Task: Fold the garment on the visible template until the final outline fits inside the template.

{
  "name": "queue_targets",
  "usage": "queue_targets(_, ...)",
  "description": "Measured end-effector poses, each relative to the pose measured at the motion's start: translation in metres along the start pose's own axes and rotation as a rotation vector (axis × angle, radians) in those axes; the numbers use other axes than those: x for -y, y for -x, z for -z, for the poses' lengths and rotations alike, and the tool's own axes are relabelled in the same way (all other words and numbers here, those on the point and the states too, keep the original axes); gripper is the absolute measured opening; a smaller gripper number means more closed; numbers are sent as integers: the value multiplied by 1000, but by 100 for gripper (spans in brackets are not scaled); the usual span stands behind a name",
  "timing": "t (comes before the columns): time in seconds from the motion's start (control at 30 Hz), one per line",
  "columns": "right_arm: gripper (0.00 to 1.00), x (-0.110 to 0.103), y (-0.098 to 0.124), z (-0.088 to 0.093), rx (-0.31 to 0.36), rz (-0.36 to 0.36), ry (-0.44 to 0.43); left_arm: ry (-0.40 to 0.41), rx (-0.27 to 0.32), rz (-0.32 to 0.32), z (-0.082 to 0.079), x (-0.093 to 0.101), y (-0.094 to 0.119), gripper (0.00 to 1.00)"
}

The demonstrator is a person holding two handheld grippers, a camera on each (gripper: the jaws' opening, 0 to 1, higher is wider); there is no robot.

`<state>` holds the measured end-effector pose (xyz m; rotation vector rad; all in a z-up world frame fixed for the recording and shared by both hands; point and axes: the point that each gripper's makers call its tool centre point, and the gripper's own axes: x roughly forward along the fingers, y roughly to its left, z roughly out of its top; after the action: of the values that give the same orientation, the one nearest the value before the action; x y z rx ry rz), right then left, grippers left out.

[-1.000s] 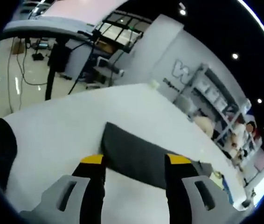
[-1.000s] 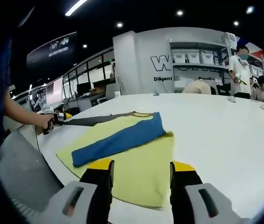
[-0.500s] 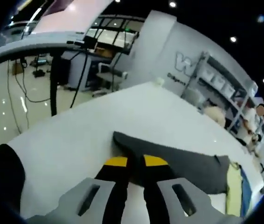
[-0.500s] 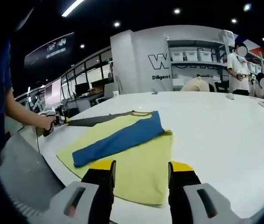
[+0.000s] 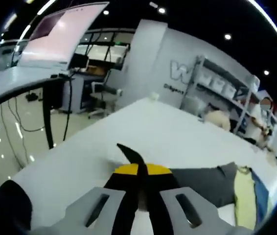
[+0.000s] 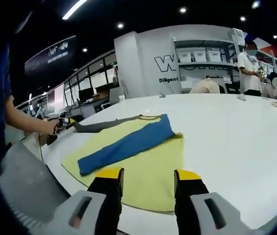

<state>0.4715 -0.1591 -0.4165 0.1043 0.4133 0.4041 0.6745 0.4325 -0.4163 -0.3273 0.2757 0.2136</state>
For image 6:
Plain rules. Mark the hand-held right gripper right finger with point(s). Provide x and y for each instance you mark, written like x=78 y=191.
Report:
x=190 y=195

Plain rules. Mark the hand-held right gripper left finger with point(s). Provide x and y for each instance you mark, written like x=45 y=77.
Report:
x=106 y=195

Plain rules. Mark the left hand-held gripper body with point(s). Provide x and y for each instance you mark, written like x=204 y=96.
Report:
x=61 y=124

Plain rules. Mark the yellow grey blue garment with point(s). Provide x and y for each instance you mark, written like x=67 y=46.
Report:
x=153 y=171

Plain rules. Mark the person's left hand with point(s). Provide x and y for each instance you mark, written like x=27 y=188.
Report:
x=51 y=127

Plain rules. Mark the black monitor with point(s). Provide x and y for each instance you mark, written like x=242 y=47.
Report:
x=86 y=95

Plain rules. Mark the white cup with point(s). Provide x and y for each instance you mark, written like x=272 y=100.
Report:
x=121 y=99

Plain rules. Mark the grey mesh chair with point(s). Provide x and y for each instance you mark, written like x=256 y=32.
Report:
x=28 y=181

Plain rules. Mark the person's blue sleeve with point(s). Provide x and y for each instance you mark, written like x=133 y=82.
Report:
x=0 y=98

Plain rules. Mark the dark hanging screen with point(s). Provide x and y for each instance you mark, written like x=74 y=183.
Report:
x=50 y=55

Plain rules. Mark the small grey table object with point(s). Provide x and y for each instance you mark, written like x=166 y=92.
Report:
x=162 y=96

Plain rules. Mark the small white table object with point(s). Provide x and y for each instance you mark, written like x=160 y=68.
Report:
x=241 y=98

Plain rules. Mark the grey metal shelf rack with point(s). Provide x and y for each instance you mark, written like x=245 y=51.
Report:
x=226 y=71

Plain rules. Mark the white storage bin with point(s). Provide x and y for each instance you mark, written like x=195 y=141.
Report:
x=184 y=57
x=199 y=56
x=213 y=56

